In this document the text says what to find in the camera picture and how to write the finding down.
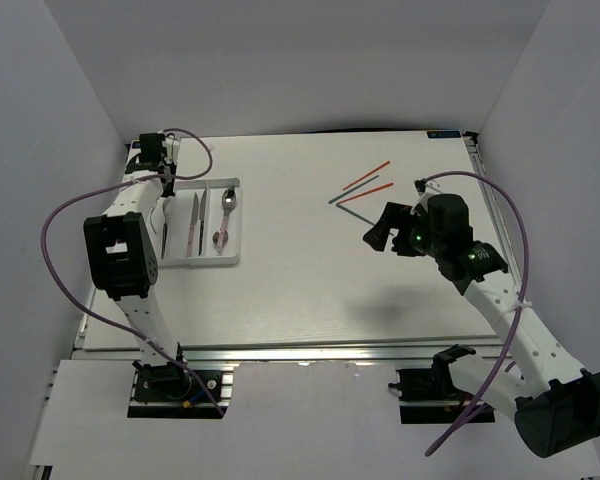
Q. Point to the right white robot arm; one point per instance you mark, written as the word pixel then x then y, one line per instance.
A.
pixel 550 396

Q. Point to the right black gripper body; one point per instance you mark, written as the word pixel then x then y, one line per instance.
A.
pixel 419 240

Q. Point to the black handled fork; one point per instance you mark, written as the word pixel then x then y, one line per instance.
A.
pixel 165 226

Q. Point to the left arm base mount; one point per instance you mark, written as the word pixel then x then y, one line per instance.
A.
pixel 168 392

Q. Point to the white utensil tray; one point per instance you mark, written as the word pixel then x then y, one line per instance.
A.
pixel 179 220

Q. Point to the right blue corner label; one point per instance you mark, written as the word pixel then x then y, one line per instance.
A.
pixel 443 134

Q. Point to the green handled spoon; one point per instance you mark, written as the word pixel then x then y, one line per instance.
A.
pixel 220 241

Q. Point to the short orange chopstick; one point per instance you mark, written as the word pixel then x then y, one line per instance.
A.
pixel 366 193

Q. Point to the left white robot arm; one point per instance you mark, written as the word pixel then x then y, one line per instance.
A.
pixel 122 259

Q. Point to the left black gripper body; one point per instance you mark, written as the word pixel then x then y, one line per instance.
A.
pixel 171 164

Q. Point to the pink handled knife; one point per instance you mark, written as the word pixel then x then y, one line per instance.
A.
pixel 192 226

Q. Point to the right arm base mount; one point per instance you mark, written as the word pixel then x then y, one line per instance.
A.
pixel 426 395

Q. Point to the pink handled spoon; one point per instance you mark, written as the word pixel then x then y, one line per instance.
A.
pixel 228 204

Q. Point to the long orange chopstick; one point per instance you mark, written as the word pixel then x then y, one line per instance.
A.
pixel 367 175

